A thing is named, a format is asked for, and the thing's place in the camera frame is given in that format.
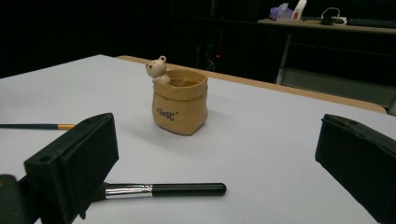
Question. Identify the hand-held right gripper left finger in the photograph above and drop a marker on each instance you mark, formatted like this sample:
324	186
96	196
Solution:
74	165

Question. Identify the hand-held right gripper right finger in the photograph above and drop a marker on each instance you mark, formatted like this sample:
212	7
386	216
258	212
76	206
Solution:
358	168

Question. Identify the tan bag-shaped pot with bear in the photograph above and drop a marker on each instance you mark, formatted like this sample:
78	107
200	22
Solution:
180	105

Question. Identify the black keyboard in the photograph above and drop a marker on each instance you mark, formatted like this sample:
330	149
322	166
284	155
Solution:
370	22

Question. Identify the white power strip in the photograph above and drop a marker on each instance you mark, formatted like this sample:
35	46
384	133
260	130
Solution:
337	20

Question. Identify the white bottle with red label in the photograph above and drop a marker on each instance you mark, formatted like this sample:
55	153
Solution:
298	11

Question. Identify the purple tissue box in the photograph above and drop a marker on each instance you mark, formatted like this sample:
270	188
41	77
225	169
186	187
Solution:
280	14

